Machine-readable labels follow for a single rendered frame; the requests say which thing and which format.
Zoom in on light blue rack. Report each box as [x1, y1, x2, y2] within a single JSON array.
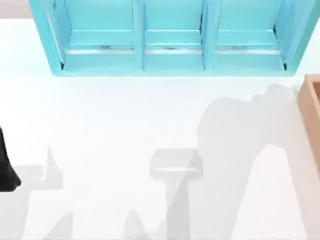
[[27, 0, 320, 77]]

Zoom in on salmon-coloured shallow box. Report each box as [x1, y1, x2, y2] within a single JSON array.
[[297, 73, 320, 170]]

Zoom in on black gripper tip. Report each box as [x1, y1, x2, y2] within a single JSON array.
[[0, 126, 22, 193]]

